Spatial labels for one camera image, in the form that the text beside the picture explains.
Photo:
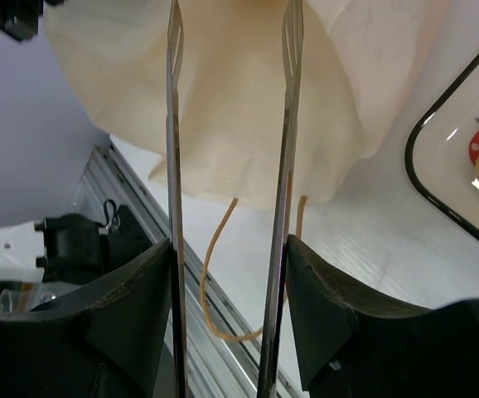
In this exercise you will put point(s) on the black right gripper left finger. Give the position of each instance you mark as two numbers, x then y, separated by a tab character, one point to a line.
103	339

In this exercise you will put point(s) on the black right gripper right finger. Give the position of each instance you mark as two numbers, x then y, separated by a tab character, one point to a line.
354	341

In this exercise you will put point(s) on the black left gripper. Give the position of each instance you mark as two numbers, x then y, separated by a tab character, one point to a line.
19	19

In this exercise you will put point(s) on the metal tongs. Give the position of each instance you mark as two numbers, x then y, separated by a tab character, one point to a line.
281	207

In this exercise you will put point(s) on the beige paper bag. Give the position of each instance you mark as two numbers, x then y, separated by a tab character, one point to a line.
236	65

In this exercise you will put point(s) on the strawberry print tray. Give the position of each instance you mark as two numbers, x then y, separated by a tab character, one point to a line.
442	153

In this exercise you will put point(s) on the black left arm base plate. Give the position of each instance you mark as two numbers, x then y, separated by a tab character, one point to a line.
79	250

